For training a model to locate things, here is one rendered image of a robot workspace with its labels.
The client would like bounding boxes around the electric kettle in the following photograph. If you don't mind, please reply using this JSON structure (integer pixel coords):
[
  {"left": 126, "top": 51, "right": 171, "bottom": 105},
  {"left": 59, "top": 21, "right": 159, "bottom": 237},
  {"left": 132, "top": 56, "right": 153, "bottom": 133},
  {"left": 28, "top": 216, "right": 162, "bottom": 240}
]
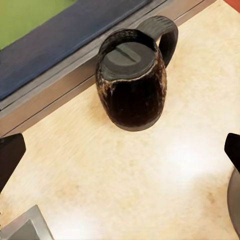
[{"left": 95, "top": 15, "right": 179, "bottom": 132}]

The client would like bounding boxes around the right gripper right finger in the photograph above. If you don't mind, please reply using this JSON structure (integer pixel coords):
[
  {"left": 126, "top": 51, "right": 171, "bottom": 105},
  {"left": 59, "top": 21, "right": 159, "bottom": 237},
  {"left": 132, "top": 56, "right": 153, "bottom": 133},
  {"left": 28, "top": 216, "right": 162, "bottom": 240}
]
[{"left": 224, "top": 133, "right": 240, "bottom": 173}]

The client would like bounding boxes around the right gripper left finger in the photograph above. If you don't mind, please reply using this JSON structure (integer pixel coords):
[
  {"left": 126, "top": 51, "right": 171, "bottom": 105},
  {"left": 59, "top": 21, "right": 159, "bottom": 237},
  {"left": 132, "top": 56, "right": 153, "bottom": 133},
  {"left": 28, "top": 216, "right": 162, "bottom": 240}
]
[{"left": 0, "top": 133, "right": 26, "bottom": 193}]

